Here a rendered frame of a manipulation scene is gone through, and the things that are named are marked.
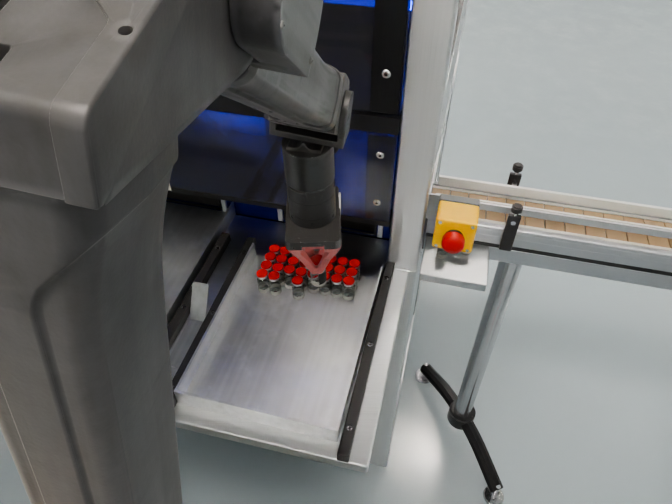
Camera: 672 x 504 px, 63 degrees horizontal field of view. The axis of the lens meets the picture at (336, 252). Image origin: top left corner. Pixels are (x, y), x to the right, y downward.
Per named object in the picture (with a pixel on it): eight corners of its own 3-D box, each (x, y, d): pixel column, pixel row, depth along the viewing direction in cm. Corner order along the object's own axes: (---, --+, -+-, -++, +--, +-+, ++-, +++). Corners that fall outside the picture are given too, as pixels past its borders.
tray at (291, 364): (254, 255, 110) (252, 242, 107) (381, 279, 105) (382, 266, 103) (178, 403, 86) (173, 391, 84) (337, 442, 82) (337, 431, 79)
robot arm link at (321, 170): (274, 146, 57) (327, 152, 56) (291, 111, 62) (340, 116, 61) (280, 196, 62) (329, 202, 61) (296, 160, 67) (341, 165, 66)
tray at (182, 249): (127, 195, 123) (123, 183, 120) (235, 214, 119) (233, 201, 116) (33, 310, 100) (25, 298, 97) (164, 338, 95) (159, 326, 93)
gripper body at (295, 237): (338, 196, 72) (337, 149, 67) (340, 252, 65) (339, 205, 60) (289, 197, 72) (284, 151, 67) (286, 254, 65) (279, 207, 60)
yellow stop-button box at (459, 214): (435, 222, 105) (440, 192, 100) (473, 228, 104) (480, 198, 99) (430, 249, 100) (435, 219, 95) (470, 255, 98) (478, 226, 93)
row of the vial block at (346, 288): (264, 275, 105) (262, 258, 102) (355, 293, 102) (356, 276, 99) (261, 283, 104) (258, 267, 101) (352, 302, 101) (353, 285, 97)
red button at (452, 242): (441, 239, 99) (444, 223, 96) (463, 243, 98) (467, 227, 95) (439, 254, 96) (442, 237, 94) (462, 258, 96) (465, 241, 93)
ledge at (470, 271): (427, 233, 117) (428, 226, 116) (488, 243, 115) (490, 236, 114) (418, 279, 107) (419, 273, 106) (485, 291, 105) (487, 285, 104)
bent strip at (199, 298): (198, 302, 101) (193, 280, 97) (214, 304, 100) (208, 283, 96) (165, 365, 91) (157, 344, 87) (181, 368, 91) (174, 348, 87)
